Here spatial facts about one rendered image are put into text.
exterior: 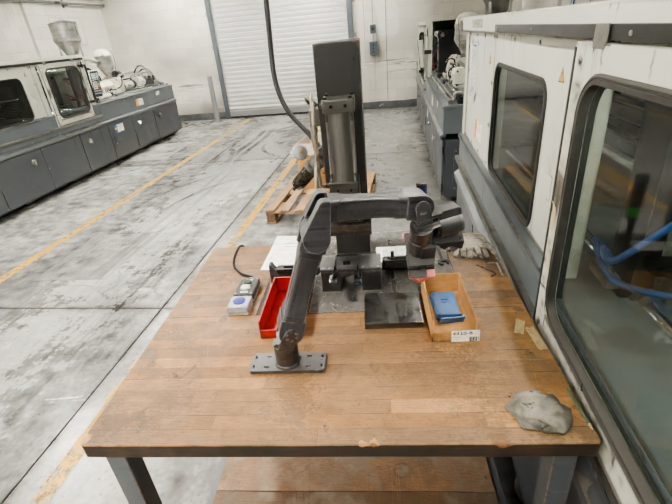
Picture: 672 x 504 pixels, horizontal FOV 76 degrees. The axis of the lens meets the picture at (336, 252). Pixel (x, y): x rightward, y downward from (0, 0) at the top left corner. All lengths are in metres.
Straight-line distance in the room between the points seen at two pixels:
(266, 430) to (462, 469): 0.96
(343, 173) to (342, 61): 0.31
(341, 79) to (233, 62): 9.76
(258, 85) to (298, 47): 1.27
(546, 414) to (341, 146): 0.84
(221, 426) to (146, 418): 0.19
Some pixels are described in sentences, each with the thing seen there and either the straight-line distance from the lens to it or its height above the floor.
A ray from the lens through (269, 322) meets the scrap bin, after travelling 1.34.
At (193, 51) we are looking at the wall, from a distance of 11.41.
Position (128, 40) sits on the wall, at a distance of 12.11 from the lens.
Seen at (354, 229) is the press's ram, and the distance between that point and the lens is 1.34.
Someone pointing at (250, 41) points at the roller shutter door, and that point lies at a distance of 10.88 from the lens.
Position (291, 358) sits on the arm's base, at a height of 0.94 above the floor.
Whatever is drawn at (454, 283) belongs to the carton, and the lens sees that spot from 1.42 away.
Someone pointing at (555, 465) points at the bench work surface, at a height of 0.80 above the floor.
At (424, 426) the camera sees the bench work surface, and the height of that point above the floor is 0.90.
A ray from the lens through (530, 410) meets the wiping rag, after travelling 1.07.
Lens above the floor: 1.68
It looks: 27 degrees down
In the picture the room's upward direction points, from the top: 5 degrees counter-clockwise
